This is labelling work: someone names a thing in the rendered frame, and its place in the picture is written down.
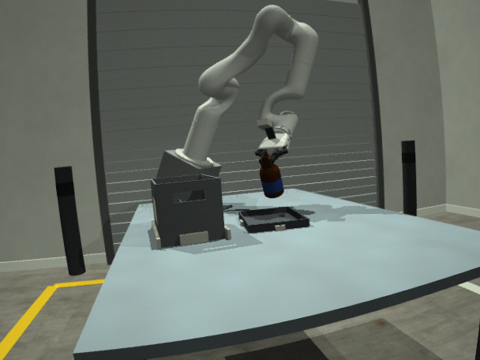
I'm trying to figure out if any brown bottle with blue label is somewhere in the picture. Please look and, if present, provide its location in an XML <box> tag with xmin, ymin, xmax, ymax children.
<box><xmin>260</xmin><ymin>154</ymin><xmax>284</xmax><ymax>198</ymax></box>

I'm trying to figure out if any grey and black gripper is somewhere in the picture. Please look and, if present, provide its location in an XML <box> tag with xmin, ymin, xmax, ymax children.
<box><xmin>255</xmin><ymin>129</ymin><xmax>290</xmax><ymax>167</ymax></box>

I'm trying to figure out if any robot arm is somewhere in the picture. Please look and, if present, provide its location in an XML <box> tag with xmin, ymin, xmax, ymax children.
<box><xmin>175</xmin><ymin>5</ymin><xmax>319</xmax><ymax>167</ymax></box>

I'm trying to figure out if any dark grey crate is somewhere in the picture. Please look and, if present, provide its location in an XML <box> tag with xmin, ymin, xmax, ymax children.
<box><xmin>151</xmin><ymin>174</ymin><xmax>226</xmax><ymax>247</ymax></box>

